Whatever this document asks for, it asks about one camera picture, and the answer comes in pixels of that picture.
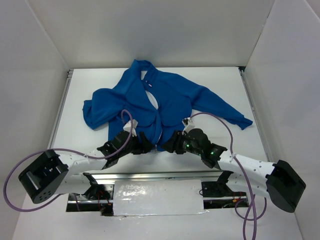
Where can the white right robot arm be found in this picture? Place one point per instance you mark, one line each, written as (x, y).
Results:
(277, 181)

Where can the blue zip-up fleece jacket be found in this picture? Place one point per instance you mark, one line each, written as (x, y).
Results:
(157, 100)

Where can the aluminium front rail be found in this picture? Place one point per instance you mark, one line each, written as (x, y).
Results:
(101, 175)

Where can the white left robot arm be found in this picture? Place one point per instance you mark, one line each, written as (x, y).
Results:
(57, 172)

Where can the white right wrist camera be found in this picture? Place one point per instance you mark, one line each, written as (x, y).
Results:
(188, 124)

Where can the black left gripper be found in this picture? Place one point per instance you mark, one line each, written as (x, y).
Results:
(137, 144)

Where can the white foil-taped front panel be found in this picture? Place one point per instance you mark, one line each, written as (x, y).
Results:
(158, 198)

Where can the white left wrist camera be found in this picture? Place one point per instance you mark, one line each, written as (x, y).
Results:
(130, 127)

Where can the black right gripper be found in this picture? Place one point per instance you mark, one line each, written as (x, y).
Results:
(177, 143)

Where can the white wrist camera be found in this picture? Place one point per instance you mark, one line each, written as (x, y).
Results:
(130, 127)
(188, 124)

